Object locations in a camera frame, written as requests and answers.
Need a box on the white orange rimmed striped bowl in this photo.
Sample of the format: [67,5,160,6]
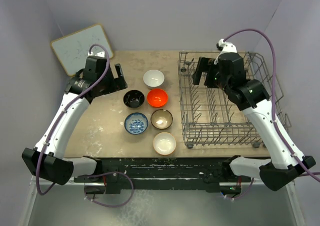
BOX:
[153,132,177,156]

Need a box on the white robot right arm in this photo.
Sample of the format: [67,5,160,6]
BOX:
[192,53,316,191]

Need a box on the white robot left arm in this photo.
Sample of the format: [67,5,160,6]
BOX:
[21,56,128,185]

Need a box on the black glossy bowl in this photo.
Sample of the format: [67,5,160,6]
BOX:
[123,90,145,109]

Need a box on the blue patterned bowl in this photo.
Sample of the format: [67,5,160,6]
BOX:
[124,112,149,135]

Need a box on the yellow framed whiteboard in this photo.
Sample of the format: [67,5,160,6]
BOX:
[50,24,114,77]

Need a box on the brown glazed bowl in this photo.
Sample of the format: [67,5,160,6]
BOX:
[150,109,174,130]

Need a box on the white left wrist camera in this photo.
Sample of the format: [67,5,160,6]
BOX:
[88,50,106,58]

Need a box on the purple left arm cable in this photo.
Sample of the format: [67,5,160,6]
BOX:
[34,44,111,195]

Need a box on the grey wire dish rack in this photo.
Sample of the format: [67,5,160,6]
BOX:
[177,52,291,149]

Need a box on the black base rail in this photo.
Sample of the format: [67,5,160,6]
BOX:
[74,157,251,194]

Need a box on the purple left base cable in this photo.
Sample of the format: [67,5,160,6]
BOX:
[83,171,135,208]

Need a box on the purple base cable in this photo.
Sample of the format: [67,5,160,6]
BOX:
[83,171,135,208]
[222,177,255,200]

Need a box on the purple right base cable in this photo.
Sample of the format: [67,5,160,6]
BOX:
[222,177,255,200]

